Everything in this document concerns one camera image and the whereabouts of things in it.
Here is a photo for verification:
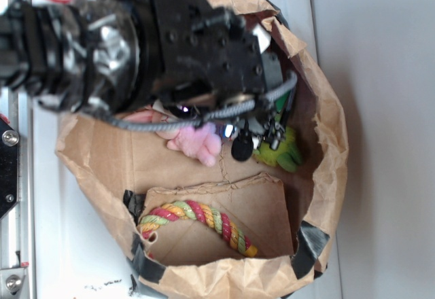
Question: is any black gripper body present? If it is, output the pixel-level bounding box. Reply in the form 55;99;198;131
137;0;283;109

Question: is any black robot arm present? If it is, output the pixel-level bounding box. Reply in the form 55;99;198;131
1;0;283;115

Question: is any green rectangular block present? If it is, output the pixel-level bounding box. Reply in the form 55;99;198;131
275;88;296;126

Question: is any pink plush bunny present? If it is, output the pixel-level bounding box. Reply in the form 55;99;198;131
124;105;222;167

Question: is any green plush frog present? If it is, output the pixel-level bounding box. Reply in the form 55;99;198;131
253;127;303;173

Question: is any brown paper bag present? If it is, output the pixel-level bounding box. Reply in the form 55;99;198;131
56;0;349;298

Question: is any grey braided cable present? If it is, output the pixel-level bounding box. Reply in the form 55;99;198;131
81;70;298;133

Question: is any multicolour twisted rope toy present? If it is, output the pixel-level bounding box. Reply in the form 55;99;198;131
137;200;258;258

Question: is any black metal bracket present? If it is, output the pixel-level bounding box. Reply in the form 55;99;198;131
0;114;20;219

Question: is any aluminium frame rail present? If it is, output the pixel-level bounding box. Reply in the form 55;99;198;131
0;0;37;299

